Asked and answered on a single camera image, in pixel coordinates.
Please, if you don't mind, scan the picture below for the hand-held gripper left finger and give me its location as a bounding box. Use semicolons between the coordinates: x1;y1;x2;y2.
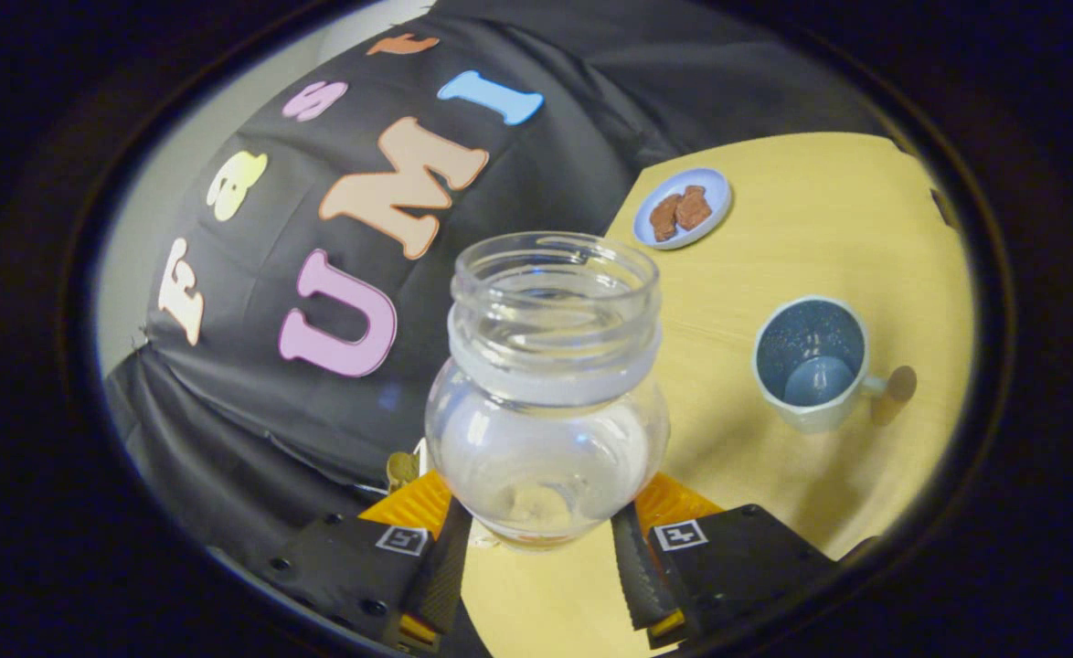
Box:
258;471;473;654

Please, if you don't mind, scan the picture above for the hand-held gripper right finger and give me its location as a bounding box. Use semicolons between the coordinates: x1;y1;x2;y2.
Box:
610;472;839;652

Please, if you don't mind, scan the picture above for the white and blue cup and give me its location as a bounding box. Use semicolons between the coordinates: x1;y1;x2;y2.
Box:
752;294;918;434

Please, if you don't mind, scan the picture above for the light blue plate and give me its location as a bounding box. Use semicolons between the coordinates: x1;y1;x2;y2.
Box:
632;167;732;250

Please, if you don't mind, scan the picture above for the clear plastic bottle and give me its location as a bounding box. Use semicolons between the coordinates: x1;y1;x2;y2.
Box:
424;231;671;551

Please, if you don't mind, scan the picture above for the black backdrop cloth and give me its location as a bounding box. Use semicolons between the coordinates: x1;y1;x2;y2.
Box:
102;5;894;586

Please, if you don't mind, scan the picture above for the wooden table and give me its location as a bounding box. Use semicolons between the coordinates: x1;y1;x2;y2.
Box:
459;132;974;658

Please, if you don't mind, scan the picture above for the brown meat piece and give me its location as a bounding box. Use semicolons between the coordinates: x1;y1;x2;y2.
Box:
650;192;684;242
675;186;713;230

